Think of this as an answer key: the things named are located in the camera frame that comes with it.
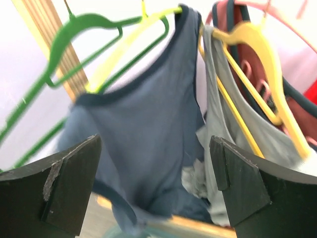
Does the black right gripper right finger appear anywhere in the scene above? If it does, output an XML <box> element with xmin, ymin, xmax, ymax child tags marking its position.
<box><xmin>210</xmin><ymin>136</ymin><xmax>317</xmax><ymax>238</ymax></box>

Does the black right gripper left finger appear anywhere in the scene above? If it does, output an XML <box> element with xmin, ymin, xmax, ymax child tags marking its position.
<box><xmin>0</xmin><ymin>135</ymin><xmax>101</xmax><ymax>238</ymax></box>

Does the dark green hanger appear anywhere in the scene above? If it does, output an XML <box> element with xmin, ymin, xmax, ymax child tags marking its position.
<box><xmin>0</xmin><ymin>13</ymin><xmax>171</xmax><ymax>169</ymax></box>

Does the navy blue tank top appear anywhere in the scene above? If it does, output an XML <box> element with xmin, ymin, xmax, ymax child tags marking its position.
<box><xmin>57</xmin><ymin>5</ymin><xmax>211</xmax><ymax>234</ymax></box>

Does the lime green hanger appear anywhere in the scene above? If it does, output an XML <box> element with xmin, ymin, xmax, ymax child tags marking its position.
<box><xmin>85</xmin><ymin>1</ymin><xmax>182</xmax><ymax>94</ymax></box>

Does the grey tank top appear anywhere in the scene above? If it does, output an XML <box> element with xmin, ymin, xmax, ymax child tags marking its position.
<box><xmin>182</xmin><ymin>26</ymin><xmax>317</xmax><ymax>226</ymax></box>

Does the red tank top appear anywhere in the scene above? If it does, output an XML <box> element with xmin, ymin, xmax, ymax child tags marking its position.
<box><xmin>304</xmin><ymin>81</ymin><xmax>317</xmax><ymax>105</ymax></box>

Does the yellow hanger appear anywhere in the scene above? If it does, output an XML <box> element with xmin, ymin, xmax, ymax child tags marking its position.
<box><xmin>212</xmin><ymin>21</ymin><xmax>313</xmax><ymax>161</ymax></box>

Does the maroon tank top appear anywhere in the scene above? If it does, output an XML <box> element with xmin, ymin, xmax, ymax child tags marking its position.
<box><xmin>206</xmin><ymin>0</ymin><xmax>317</xmax><ymax>146</ymax></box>

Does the pink hanger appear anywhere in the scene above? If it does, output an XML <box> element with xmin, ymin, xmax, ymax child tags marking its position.
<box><xmin>205</xmin><ymin>0</ymin><xmax>317</xmax><ymax>100</ymax></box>

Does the teal plastic bin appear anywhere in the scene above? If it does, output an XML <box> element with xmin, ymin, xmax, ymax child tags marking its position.
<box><xmin>103</xmin><ymin>226</ymin><xmax>162</xmax><ymax>238</ymax></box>

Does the wooden clothes rack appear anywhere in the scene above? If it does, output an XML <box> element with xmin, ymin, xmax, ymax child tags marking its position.
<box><xmin>12</xmin><ymin>0</ymin><xmax>236</xmax><ymax>238</ymax></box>

